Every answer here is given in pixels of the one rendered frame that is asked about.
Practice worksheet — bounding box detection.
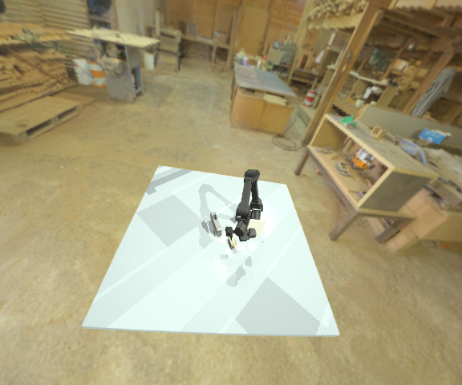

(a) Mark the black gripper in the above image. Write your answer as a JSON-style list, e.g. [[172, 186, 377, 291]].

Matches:
[[225, 227, 257, 241]]

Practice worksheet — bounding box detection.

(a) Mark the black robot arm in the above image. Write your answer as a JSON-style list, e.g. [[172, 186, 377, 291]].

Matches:
[[234, 169, 263, 242]]

